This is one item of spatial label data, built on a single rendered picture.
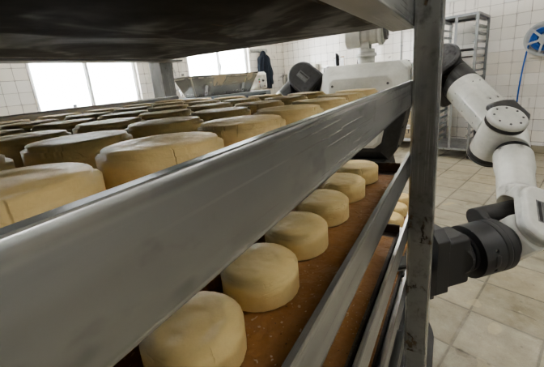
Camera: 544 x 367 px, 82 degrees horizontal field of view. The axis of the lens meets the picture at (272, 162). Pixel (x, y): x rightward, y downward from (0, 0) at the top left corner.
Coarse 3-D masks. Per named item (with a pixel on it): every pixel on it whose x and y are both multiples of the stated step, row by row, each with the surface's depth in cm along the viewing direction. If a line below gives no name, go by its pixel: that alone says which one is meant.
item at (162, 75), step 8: (152, 64) 58; (160, 64) 57; (168, 64) 59; (152, 72) 58; (160, 72) 57; (168, 72) 59; (152, 80) 59; (160, 80) 58; (168, 80) 59; (160, 88) 58; (168, 88) 59; (160, 96) 59
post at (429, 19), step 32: (416, 0) 35; (416, 32) 36; (416, 64) 36; (416, 96) 37; (416, 128) 38; (416, 160) 39; (416, 192) 40; (416, 224) 41; (416, 256) 43; (416, 288) 44; (416, 320) 45; (416, 352) 46
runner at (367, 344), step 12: (396, 252) 35; (396, 264) 35; (384, 288) 29; (384, 300) 30; (372, 312) 26; (384, 312) 30; (372, 324) 26; (372, 336) 26; (360, 348) 23; (372, 348) 26; (360, 360) 22
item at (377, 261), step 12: (384, 240) 42; (384, 252) 39; (372, 264) 37; (372, 276) 35; (360, 288) 33; (372, 288) 33; (360, 300) 32; (348, 312) 30; (360, 312) 30; (348, 324) 29; (336, 336) 27; (348, 336) 27; (336, 348) 26; (348, 348) 26; (336, 360) 25
